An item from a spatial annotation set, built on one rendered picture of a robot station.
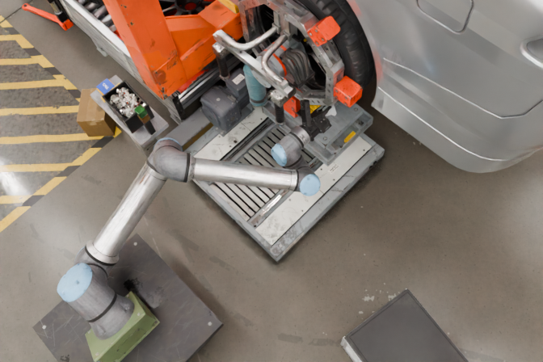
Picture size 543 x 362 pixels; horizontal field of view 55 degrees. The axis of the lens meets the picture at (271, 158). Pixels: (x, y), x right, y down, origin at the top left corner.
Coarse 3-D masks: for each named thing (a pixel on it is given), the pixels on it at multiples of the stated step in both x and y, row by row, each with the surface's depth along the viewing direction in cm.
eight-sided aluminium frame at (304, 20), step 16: (256, 0) 205; (272, 0) 197; (288, 0) 196; (240, 16) 226; (256, 16) 228; (288, 16) 194; (304, 16) 192; (256, 32) 236; (304, 32) 193; (256, 48) 238; (320, 48) 195; (336, 64) 199; (288, 80) 244; (336, 80) 205; (304, 96) 236; (320, 96) 224
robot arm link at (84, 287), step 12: (84, 264) 208; (96, 264) 216; (72, 276) 205; (84, 276) 202; (96, 276) 208; (60, 288) 203; (72, 288) 200; (84, 288) 201; (96, 288) 205; (108, 288) 210; (72, 300) 201; (84, 300) 202; (96, 300) 204; (108, 300) 207; (84, 312) 204; (96, 312) 205
